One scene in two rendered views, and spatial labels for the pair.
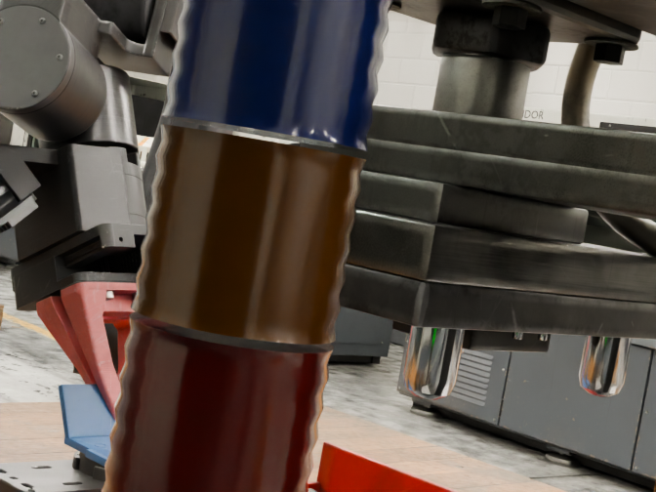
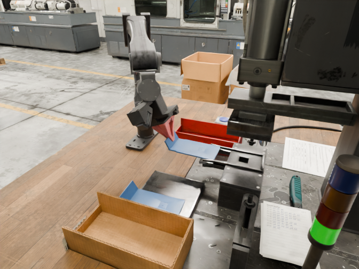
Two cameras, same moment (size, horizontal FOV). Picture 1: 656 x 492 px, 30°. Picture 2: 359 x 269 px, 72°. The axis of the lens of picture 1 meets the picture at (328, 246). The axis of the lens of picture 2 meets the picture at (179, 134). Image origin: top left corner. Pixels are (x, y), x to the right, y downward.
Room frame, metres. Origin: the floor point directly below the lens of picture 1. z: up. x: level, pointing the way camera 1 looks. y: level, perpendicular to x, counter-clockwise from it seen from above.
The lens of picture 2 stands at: (0.06, 0.33, 1.39)
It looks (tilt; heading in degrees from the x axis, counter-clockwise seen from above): 29 degrees down; 337
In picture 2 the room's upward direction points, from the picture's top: straight up
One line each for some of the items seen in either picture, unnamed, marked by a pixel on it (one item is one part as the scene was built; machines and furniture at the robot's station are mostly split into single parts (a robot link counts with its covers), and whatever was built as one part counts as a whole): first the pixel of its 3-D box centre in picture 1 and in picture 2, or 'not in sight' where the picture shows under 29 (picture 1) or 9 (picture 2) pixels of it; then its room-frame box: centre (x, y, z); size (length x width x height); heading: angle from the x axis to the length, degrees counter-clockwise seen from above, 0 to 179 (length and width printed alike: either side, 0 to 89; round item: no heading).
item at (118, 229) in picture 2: not in sight; (129, 237); (0.44, 0.29, 0.93); 0.25 x 0.13 x 0.08; 46
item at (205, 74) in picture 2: not in sight; (205, 80); (2.82, -1.20, 0.43); 0.59 x 0.54 x 0.58; 132
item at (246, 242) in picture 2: not in sight; (245, 224); (0.36, 0.05, 0.95); 0.15 x 0.03 x 0.10; 136
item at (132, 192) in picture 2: not in sight; (152, 199); (0.53, 0.21, 0.93); 0.15 x 0.07 x 0.03; 48
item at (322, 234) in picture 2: not in sight; (325, 227); (0.22, 0.01, 1.07); 0.04 x 0.04 x 0.03
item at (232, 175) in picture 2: not in sight; (245, 164); (0.51, -0.05, 0.98); 0.20 x 0.10 x 0.01; 136
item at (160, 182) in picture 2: not in sight; (168, 197); (0.54, 0.17, 0.91); 0.17 x 0.16 x 0.02; 136
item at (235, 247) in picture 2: not in sight; (240, 251); (0.31, 0.10, 0.95); 0.06 x 0.03 x 0.09; 136
